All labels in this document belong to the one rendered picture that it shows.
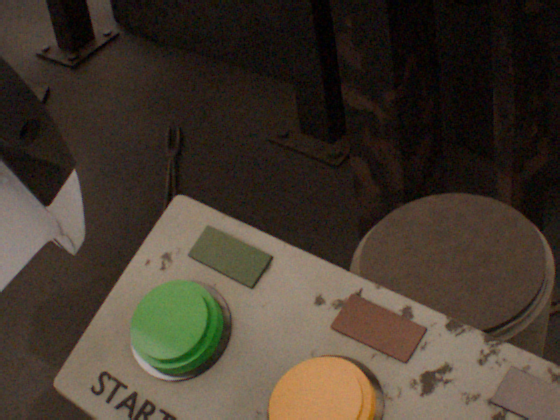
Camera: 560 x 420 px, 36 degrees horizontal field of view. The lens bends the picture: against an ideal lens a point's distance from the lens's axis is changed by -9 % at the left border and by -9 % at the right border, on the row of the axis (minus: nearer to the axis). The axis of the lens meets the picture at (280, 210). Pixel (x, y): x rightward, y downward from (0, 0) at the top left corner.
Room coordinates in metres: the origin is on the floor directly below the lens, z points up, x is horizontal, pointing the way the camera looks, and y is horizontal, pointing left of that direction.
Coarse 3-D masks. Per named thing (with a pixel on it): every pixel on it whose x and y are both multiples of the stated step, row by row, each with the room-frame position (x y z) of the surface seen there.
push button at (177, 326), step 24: (168, 288) 0.27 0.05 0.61; (192, 288) 0.26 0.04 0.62; (144, 312) 0.26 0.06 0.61; (168, 312) 0.26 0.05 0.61; (192, 312) 0.25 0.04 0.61; (216, 312) 0.25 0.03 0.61; (144, 336) 0.25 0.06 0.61; (168, 336) 0.25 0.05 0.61; (192, 336) 0.24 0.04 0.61; (216, 336) 0.25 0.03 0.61; (144, 360) 0.24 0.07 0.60; (168, 360) 0.24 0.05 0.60; (192, 360) 0.24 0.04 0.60
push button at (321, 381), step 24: (312, 360) 0.22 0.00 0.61; (336, 360) 0.22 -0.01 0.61; (288, 384) 0.21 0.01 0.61; (312, 384) 0.21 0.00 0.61; (336, 384) 0.21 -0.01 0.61; (360, 384) 0.20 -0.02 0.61; (288, 408) 0.20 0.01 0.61; (312, 408) 0.20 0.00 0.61; (336, 408) 0.20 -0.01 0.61; (360, 408) 0.19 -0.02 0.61
